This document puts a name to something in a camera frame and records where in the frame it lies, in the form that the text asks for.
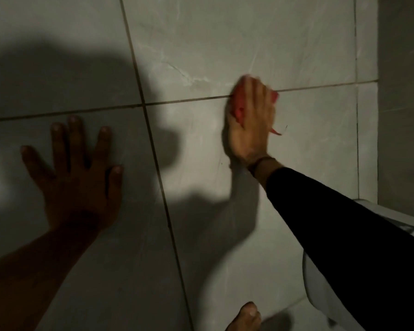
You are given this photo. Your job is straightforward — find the white toilet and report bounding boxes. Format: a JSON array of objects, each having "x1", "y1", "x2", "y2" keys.
[{"x1": 302, "y1": 199, "x2": 414, "y2": 331}]

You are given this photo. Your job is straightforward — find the red cleaning cloth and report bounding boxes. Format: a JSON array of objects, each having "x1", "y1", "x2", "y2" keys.
[{"x1": 229, "y1": 76, "x2": 283, "y2": 136}]

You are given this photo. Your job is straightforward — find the person's left hand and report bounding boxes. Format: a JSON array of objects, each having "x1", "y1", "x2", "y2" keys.
[{"x1": 20, "y1": 115, "x2": 124, "y2": 235}]

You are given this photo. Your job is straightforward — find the person's bare foot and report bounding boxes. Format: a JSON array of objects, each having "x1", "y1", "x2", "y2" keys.
[{"x1": 226, "y1": 301, "x2": 263, "y2": 331}]

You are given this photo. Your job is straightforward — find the person's left forearm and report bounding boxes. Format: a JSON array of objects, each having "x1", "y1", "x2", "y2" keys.
[{"x1": 0, "y1": 224, "x2": 101, "y2": 331}]

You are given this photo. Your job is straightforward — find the person's right forearm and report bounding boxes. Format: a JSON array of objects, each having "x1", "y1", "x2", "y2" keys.
[{"x1": 253, "y1": 158, "x2": 414, "y2": 331}]

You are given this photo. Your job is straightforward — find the person's right hand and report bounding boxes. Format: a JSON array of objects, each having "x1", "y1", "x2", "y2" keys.
[{"x1": 226, "y1": 75, "x2": 280, "y2": 167}]

